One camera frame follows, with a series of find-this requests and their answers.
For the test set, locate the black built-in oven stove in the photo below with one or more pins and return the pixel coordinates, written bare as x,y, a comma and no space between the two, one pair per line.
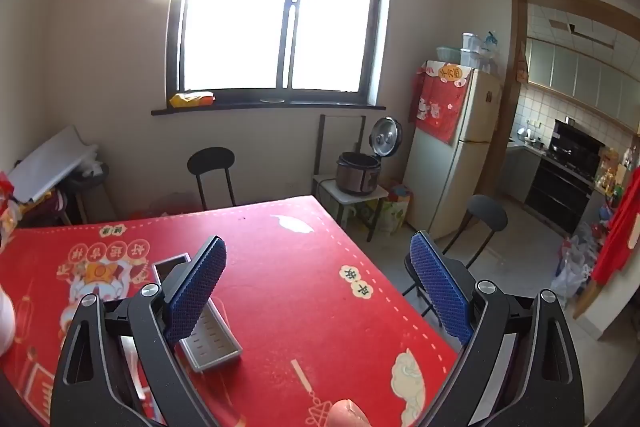
555,192

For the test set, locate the steel utensil holder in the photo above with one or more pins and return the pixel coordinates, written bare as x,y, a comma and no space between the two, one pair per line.
210,347

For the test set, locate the person's right hand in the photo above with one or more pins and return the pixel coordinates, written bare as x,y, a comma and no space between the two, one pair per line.
350,414

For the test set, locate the white plastic bag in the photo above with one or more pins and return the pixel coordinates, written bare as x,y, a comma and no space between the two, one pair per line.
570,277

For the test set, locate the cluster of condiment bottles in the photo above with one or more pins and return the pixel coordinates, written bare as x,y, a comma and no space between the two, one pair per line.
612,172

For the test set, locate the grey kitchen counter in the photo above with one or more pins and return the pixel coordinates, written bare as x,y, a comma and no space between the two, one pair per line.
520,172

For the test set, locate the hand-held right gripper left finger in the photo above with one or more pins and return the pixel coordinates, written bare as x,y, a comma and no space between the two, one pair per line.
197,292

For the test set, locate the red printed table mat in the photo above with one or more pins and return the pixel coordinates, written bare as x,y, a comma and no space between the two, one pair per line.
300,287

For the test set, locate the pale upper kitchen cabinets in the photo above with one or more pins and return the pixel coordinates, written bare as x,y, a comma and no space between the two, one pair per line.
590,77

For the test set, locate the dark framed window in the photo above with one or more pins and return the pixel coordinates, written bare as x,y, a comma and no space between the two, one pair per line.
280,7

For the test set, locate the cream refrigerator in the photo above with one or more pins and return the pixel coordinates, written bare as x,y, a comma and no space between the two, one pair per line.
450,177

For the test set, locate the red hanging cloth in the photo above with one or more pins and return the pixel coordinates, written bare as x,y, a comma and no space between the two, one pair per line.
620,232

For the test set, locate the black chair with backrest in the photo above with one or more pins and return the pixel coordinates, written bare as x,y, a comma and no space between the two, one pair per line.
487,214

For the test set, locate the small white side table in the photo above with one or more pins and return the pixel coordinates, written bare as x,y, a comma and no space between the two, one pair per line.
327,188

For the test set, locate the black round stool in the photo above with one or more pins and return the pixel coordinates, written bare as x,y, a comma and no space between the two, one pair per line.
211,161

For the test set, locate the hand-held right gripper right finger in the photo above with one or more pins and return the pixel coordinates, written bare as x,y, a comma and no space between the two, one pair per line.
440,287

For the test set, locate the black range hood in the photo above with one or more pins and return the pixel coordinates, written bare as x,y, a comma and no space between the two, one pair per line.
575,137

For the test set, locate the red printed cloth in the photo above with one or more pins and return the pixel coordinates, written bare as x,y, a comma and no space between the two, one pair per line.
440,107

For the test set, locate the wooden door frame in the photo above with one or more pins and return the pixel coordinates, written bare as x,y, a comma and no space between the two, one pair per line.
520,7

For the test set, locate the clear plastic container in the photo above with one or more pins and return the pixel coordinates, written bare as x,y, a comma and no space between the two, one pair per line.
472,52

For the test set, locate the colourful printed bag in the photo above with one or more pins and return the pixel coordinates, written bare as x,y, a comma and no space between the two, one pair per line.
395,212

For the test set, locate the yellow packet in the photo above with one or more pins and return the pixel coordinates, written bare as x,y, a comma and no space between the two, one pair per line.
192,99

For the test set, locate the white board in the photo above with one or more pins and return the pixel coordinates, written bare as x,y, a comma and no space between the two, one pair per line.
50,162

